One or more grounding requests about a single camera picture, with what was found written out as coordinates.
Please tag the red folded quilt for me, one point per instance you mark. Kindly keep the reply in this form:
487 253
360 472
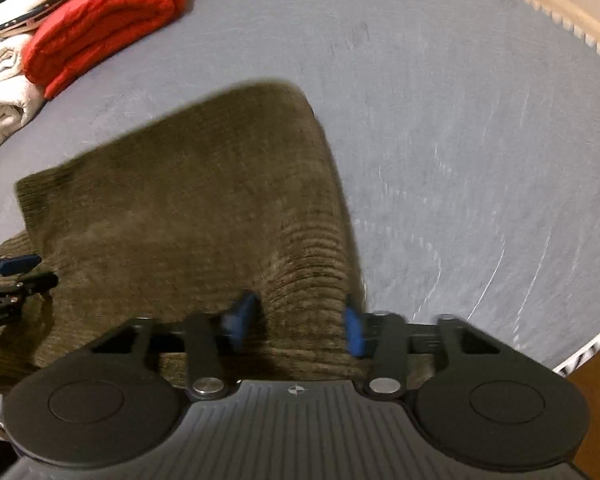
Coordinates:
105 15

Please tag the grey quilted bed mattress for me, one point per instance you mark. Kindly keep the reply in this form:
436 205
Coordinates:
430 135

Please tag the white folded blanket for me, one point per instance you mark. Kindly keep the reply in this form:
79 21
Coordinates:
2 100

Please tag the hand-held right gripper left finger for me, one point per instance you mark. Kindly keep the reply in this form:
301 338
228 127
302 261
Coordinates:
240 320

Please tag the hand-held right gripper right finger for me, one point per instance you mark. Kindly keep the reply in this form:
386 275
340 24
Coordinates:
355 330

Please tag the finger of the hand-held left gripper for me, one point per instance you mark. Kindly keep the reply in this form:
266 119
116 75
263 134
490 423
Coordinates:
17 264
32 282

